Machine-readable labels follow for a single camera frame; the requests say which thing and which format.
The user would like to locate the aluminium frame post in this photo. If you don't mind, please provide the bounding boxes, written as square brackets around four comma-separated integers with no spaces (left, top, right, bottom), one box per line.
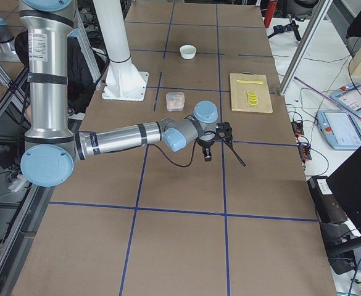
[278,0,333,96]

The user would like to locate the black computer box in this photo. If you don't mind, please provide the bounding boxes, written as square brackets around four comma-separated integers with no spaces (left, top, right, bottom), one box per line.
[307,144,361,226]

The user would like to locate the clear plastic egg box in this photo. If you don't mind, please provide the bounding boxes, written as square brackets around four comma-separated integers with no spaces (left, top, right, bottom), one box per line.
[165,92,185,112]

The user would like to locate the blue teach pendant near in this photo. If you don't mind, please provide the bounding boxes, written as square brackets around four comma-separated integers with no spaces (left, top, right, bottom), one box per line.
[317,110,361,150]

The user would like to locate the yellow lemon slices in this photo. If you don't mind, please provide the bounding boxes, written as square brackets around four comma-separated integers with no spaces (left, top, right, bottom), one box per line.
[247,91,259,107]

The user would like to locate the white round bowl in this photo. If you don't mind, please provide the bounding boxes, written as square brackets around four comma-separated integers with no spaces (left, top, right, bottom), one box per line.
[179,44,197,60]

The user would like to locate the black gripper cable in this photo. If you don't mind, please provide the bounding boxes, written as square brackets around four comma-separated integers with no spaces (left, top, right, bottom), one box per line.
[149,129,247,168]

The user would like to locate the blue teach pendant far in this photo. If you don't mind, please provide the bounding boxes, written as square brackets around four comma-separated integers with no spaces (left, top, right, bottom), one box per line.
[330,83,361,115]

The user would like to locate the blue teach pendant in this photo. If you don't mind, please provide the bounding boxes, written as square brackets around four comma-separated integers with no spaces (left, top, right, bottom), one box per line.
[330,83,361,115]
[317,110,361,150]

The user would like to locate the red cylinder bottle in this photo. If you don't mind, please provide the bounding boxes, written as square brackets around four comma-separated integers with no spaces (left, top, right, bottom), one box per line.
[263,0,278,28]

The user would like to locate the wooden cutting board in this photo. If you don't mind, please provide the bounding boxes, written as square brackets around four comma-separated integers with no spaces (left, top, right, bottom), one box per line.
[230,73,273,113]

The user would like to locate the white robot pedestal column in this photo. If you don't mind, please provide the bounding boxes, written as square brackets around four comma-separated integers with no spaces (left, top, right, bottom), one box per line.
[93,0,149,101]

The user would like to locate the person in black clothes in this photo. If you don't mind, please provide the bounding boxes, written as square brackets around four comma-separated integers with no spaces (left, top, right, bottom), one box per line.
[14,31,96,115]

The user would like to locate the yellow plastic knife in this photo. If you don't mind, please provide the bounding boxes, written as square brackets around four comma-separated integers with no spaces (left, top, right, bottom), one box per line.
[236,80,264,85]

